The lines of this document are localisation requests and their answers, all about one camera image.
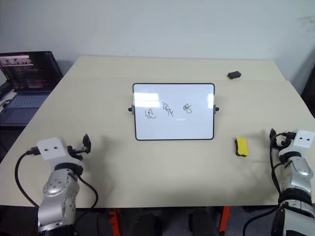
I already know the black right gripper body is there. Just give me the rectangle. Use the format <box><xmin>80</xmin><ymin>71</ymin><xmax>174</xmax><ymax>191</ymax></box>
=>
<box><xmin>275</xmin><ymin>131</ymin><xmax>298</xmax><ymax>149</ymax></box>

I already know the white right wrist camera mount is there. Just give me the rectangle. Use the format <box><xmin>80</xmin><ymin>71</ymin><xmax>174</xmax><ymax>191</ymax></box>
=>
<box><xmin>279</xmin><ymin>130</ymin><xmax>315</xmax><ymax>158</ymax></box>

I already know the black cable under table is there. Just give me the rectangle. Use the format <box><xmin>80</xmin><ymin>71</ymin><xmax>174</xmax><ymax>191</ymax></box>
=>
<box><xmin>243</xmin><ymin>207</ymin><xmax>280</xmax><ymax>236</ymax></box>

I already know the dark rounded shape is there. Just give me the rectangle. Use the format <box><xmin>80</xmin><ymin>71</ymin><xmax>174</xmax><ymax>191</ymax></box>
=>
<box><xmin>127</xmin><ymin>208</ymin><xmax>163</xmax><ymax>236</ymax></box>
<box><xmin>188</xmin><ymin>207</ymin><xmax>220</xmax><ymax>236</ymax></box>

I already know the small black-framed whiteboard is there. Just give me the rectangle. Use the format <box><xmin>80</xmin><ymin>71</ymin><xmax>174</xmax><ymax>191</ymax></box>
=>
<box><xmin>127</xmin><ymin>83</ymin><xmax>221</xmax><ymax>142</ymax></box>

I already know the dark chair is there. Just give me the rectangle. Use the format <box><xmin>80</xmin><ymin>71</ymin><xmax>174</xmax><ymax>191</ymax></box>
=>
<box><xmin>300</xmin><ymin>53</ymin><xmax>315</xmax><ymax>105</ymax></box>

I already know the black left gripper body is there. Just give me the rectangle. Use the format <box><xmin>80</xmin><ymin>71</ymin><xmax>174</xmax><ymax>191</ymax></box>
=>
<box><xmin>66</xmin><ymin>145</ymin><xmax>86</xmax><ymax>162</ymax></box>

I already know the black laptop cable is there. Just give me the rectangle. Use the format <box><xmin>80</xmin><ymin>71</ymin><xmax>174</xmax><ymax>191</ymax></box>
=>
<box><xmin>0</xmin><ymin>82</ymin><xmax>12</xmax><ymax>114</ymax></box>

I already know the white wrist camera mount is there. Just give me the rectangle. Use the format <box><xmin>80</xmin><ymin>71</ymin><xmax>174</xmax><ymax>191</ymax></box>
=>
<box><xmin>36</xmin><ymin>136</ymin><xmax>74</xmax><ymax>169</ymax></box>
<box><xmin>279</xmin><ymin>130</ymin><xmax>315</xmax><ymax>158</ymax></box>

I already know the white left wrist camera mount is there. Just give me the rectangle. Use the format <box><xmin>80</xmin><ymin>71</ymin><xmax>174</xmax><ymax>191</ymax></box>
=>
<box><xmin>36</xmin><ymin>136</ymin><xmax>74</xmax><ymax>169</ymax></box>

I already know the yellow and black board eraser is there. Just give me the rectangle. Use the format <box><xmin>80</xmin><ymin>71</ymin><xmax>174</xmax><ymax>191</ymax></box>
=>
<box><xmin>233</xmin><ymin>137</ymin><xmax>250</xmax><ymax>157</ymax></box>

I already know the small black object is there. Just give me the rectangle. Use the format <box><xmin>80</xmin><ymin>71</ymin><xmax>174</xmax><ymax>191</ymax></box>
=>
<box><xmin>227</xmin><ymin>70</ymin><xmax>242</xmax><ymax>80</ymax></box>

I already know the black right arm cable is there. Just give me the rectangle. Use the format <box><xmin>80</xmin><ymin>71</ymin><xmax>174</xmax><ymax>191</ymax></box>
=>
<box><xmin>269</xmin><ymin>134</ymin><xmax>286</xmax><ymax>197</ymax></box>

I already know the open blue laptop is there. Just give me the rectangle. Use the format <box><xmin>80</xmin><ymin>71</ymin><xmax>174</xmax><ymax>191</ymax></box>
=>
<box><xmin>0</xmin><ymin>51</ymin><xmax>64</xmax><ymax>126</ymax></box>

